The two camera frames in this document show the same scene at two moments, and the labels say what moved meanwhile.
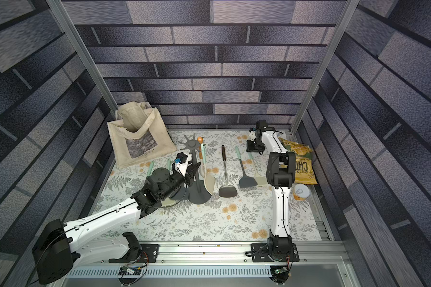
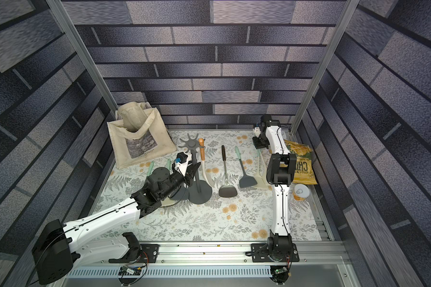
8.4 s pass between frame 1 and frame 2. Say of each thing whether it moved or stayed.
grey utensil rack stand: stayed
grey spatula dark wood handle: stayed
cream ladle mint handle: moved
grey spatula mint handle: stayed
